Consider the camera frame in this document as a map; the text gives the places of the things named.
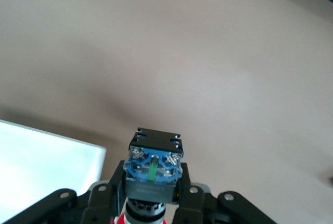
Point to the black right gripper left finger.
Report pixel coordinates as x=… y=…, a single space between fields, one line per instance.
x=99 y=203

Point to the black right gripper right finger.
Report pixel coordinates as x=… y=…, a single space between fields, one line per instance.
x=197 y=205

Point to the red push button switch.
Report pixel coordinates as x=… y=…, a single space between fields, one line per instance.
x=152 y=172

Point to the white drawer cabinet shell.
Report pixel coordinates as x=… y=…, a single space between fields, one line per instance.
x=46 y=161

